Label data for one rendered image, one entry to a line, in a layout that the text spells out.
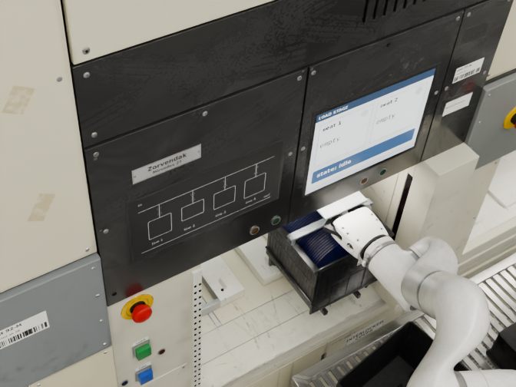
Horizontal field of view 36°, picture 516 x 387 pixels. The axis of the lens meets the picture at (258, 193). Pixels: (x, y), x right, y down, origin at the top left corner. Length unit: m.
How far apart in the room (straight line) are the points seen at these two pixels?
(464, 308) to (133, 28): 0.69
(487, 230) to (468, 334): 1.10
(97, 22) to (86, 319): 0.61
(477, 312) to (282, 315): 0.85
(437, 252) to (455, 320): 0.31
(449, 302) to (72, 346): 0.68
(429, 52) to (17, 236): 0.80
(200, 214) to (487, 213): 1.24
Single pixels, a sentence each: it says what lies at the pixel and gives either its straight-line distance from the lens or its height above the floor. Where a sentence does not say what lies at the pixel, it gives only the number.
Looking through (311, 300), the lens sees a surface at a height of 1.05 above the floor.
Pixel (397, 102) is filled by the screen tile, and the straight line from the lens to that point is 1.56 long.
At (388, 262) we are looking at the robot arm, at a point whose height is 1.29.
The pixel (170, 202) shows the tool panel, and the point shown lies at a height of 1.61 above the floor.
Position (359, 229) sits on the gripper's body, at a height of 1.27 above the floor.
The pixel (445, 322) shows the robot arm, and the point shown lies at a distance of 1.37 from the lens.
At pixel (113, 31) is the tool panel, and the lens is 1.08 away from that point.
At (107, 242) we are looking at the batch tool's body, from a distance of 1.35.
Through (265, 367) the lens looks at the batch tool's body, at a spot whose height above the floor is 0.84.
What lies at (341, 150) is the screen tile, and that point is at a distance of 1.54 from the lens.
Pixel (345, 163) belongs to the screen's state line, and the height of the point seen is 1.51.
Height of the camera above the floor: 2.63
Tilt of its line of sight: 48 degrees down
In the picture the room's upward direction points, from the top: 5 degrees clockwise
